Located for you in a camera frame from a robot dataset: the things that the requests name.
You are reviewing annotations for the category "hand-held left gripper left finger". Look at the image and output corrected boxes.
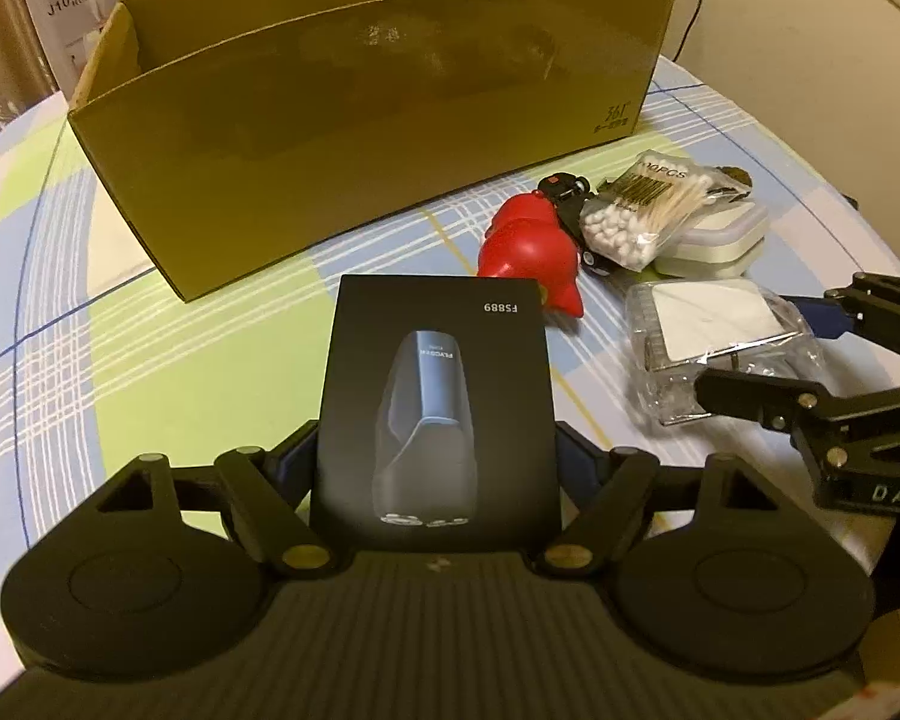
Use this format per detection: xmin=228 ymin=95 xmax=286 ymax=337
xmin=88 ymin=420 xmax=347 ymax=575

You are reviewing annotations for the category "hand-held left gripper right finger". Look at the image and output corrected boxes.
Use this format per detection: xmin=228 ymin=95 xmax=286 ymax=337
xmin=537 ymin=420 xmax=781 ymax=576

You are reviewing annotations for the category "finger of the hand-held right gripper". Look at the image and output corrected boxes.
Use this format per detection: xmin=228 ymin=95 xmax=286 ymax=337
xmin=790 ymin=271 xmax=900 ymax=369
xmin=693 ymin=367 xmax=835 ymax=440

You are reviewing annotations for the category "clear plastic packet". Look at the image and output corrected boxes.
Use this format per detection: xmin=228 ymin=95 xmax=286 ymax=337
xmin=623 ymin=277 xmax=827 ymax=425

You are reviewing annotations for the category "white plastic container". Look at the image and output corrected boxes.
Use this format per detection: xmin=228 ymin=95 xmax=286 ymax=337
xmin=651 ymin=197 xmax=768 ymax=279

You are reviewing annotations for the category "black shaver box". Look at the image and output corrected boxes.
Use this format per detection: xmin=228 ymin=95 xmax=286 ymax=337
xmin=305 ymin=274 xmax=563 ymax=550

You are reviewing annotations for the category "cotton swab bag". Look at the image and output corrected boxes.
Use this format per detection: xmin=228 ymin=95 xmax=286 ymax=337
xmin=577 ymin=148 xmax=733 ymax=272

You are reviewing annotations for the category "cardboard box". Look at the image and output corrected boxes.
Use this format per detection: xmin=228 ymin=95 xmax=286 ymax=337
xmin=66 ymin=0 xmax=678 ymax=305

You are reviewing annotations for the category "red rubber toy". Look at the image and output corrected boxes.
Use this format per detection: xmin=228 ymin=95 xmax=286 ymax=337
xmin=478 ymin=193 xmax=587 ymax=317

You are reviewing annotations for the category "black toy car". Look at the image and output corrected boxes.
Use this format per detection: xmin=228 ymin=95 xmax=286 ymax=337
xmin=535 ymin=173 xmax=625 ymax=275

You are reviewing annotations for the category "white humidifier box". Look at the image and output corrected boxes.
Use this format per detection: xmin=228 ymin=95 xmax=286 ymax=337
xmin=22 ymin=0 xmax=175 ymax=100

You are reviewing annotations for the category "beige curtain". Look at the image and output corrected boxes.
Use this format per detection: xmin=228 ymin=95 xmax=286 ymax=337
xmin=0 ymin=0 xmax=72 ymax=188

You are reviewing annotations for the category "dark power cable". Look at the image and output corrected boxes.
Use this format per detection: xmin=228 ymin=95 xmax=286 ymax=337
xmin=673 ymin=0 xmax=712 ymax=61

